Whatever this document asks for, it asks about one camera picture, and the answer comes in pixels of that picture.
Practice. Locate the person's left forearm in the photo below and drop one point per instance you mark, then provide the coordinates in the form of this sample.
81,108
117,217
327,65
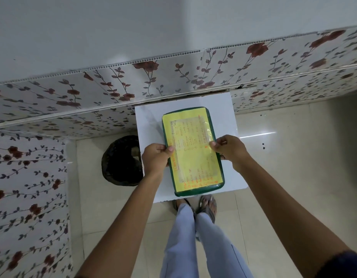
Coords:
117,228

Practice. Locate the floral patterned counter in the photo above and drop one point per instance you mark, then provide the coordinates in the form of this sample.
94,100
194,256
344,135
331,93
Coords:
80,95

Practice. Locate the person's right sandal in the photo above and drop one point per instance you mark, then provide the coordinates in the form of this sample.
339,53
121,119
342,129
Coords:
208,207

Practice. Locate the black waste bin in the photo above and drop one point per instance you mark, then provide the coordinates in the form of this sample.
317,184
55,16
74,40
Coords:
120,162

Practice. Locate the person's light blue trousers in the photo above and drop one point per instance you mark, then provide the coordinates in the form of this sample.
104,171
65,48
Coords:
195,246

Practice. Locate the person's left hand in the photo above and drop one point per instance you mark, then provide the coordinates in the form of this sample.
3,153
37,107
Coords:
153,159

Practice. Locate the person's left sandal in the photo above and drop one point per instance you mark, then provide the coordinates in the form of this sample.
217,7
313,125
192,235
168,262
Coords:
180,204

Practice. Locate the person's right hand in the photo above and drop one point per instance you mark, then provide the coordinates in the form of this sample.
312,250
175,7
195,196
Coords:
230,149

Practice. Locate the person's left thumb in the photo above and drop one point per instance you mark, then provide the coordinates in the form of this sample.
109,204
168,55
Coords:
169,149

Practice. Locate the small white table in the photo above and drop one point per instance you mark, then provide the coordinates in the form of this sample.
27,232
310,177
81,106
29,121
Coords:
224,118

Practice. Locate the person's right thumb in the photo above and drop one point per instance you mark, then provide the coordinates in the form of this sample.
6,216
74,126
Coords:
214,145

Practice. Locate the dark blue sleeve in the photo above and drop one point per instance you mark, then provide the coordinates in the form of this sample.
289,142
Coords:
342,266

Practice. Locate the green tray with yellow paper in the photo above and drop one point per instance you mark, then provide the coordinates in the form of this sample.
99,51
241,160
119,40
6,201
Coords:
193,159

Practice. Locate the person's sandal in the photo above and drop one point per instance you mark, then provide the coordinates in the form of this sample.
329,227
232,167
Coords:
208,207
180,204

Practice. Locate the person's right forearm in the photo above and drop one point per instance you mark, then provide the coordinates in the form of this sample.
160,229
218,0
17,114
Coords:
285,217

